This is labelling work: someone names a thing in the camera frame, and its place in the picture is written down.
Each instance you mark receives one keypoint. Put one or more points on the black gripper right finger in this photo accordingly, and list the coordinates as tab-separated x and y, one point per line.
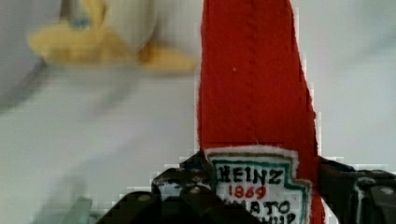
357	196

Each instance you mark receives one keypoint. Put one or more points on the plush peeled banana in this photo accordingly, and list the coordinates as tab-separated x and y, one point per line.
107	31

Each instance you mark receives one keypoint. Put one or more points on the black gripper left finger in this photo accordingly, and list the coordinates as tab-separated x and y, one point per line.
182	195

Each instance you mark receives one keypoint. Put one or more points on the red plush ketchup bottle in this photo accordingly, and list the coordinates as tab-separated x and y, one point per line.
256	123

